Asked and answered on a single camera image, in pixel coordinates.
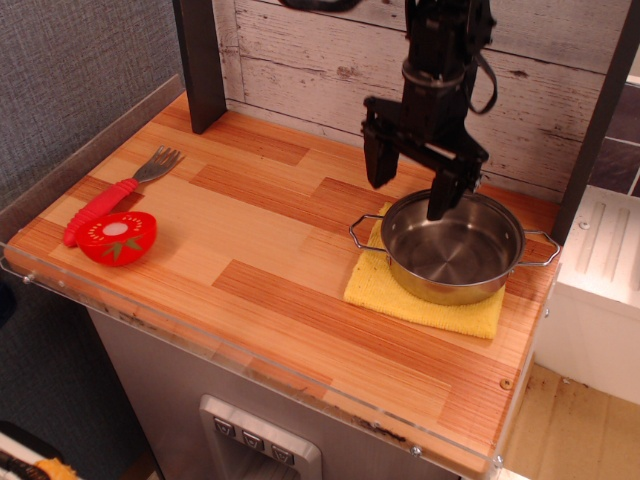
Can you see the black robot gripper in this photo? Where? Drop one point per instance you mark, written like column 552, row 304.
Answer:
column 428, row 126

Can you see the stainless steel pot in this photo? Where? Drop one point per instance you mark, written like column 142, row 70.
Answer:
column 463, row 258

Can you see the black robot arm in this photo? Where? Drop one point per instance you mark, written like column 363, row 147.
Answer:
column 445, row 40

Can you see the yellow cloth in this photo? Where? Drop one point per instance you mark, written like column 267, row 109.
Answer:
column 373, row 287

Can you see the red toy tomato half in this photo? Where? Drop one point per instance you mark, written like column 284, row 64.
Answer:
column 118, row 239

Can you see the grey cabinet with dispenser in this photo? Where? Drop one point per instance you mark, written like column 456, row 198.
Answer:
column 205, row 421

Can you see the clear acrylic edge guard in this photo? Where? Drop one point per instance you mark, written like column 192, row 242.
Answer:
column 380, row 397

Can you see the yellow object at corner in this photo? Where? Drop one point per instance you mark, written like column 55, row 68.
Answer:
column 57, row 470

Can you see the dark right post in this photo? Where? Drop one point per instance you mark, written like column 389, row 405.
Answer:
column 610, row 93

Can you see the dark post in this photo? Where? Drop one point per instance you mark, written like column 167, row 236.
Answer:
column 201, row 63
column 610, row 93

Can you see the red handled metal fork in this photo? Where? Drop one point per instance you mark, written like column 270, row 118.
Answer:
column 160, row 163

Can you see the dark left post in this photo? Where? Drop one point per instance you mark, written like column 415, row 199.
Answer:
column 201, row 63

